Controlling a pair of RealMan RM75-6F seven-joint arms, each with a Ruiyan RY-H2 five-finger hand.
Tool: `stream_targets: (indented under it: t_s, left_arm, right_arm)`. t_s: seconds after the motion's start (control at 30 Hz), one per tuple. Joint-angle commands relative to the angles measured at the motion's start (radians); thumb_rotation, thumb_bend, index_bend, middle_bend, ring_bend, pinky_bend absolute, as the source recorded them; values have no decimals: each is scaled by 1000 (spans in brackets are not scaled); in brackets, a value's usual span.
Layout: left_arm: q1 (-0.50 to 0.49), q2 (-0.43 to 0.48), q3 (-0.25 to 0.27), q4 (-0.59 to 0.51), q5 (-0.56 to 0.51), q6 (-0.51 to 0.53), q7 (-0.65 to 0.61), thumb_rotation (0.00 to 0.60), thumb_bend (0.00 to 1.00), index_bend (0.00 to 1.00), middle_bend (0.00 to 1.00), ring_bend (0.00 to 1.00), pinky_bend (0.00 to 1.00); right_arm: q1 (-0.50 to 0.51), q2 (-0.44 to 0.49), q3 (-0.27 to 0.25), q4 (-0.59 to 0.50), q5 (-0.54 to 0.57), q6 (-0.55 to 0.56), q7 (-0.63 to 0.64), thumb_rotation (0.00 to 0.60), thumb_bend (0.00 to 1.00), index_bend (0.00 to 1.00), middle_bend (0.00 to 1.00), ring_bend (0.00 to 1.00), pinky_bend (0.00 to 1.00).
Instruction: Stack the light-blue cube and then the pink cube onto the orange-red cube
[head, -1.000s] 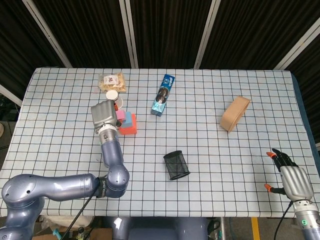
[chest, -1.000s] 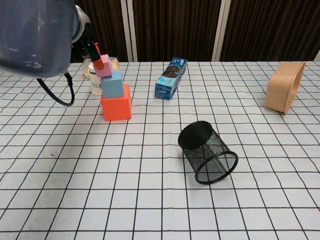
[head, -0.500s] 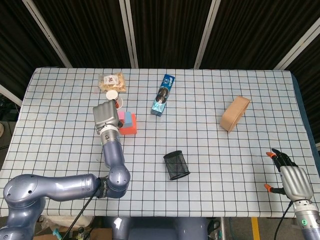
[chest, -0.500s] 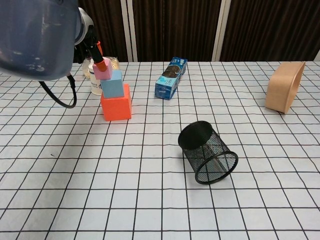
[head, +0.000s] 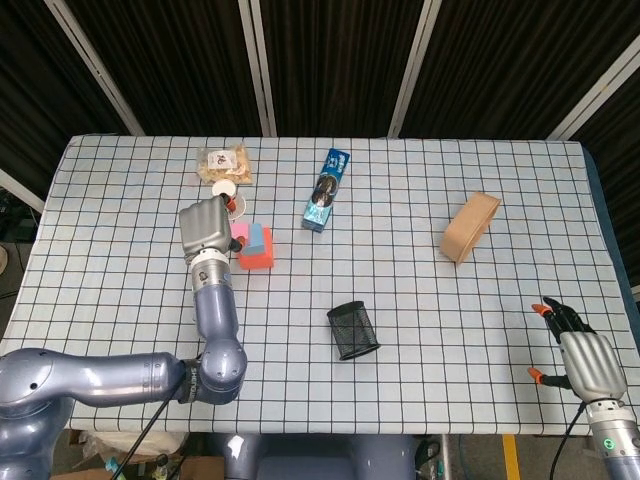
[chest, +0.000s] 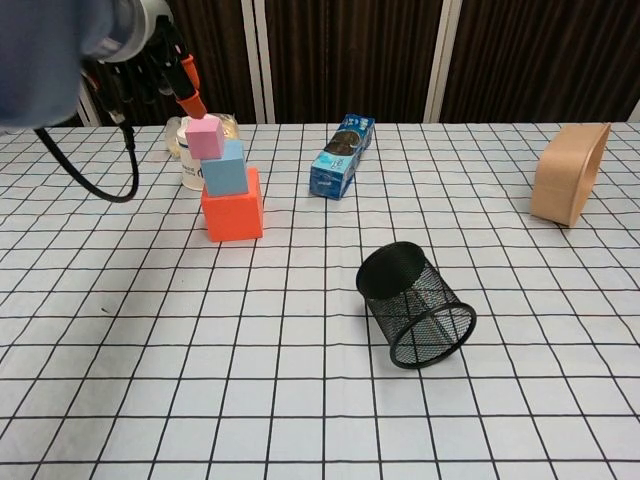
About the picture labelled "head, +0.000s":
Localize tan oval container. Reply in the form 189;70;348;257
439;191;503;267

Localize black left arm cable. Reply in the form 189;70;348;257
117;394;175;480

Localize white plastic bag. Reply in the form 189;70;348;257
82;430;189;460

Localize white paper cup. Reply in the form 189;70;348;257
211;180;248;220

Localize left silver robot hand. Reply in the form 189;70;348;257
178;193;247;261

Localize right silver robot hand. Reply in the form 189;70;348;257
528;296;629;401

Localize clear snack bag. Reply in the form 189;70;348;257
194;143;255;186

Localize white checkered tablecloth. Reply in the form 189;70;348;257
0;133;634;435

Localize blue cookie box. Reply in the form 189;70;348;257
300;148;353;235

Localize black mesh pen holder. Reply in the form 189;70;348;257
326;300;382;362

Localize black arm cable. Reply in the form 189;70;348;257
117;394;175;480
548;402;587;480

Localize large orange foam cube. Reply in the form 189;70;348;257
238;226;278;272

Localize blue-grey robot torso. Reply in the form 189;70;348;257
207;432;419;480

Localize medium blue foam cube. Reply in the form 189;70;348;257
243;223;268;255

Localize metal table leg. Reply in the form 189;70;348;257
439;433;454;480

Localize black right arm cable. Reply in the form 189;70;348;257
548;402;587;480

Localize white partition frame post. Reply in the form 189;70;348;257
0;167;46;214
237;0;278;138
43;0;146;137
386;0;442;138
546;42;640;141

